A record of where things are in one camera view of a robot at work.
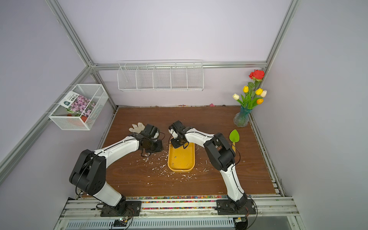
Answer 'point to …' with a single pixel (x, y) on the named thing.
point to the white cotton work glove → (138, 128)
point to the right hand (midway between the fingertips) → (175, 142)
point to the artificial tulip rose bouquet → (253, 95)
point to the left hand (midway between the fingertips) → (161, 149)
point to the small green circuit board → (120, 222)
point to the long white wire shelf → (158, 75)
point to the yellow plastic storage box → (181, 160)
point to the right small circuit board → (240, 223)
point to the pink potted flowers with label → (78, 105)
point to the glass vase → (241, 119)
